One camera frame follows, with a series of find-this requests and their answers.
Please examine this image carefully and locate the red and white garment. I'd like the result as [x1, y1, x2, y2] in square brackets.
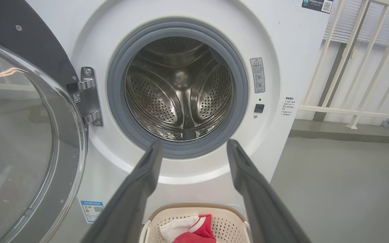
[159, 214, 217, 243]

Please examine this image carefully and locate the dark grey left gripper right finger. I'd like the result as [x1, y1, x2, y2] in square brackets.
[226, 139, 312, 243]

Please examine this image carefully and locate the grey warning label sticker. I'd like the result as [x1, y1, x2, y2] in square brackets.
[250, 57, 266, 94]

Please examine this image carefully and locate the metal door hinge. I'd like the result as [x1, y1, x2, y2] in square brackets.
[67, 66, 104, 127]

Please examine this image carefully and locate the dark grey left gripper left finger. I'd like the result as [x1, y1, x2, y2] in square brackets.
[81, 140, 164, 243]

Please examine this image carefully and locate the white front-load washing machine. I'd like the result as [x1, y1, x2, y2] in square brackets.
[26, 0, 332, 243]

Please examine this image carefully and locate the dark QR code sticker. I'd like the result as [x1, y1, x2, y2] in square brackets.
[302, 0, 334, 14]

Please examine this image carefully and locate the stainless steel washer drum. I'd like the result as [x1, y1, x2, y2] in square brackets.
[124, 36, 234, 142]

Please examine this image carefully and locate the cream laundry basket brown rim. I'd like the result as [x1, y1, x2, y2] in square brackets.
[139, 203, 252, 243]

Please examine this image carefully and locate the blue energy label sticker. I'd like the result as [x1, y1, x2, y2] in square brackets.
[80, 200, 105, 224]

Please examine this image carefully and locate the black text notice sticker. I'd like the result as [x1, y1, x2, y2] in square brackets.
[281, 96, 297, 117]

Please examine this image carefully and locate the grey rubber door gasket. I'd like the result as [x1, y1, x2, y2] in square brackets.
[106, 21, 249, 159]

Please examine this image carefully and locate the white metal railing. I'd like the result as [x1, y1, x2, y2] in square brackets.
[297, 0, 389, 130]

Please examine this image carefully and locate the dark grey glass washer door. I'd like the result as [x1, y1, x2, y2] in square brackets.
[0, 0, 89, 243]

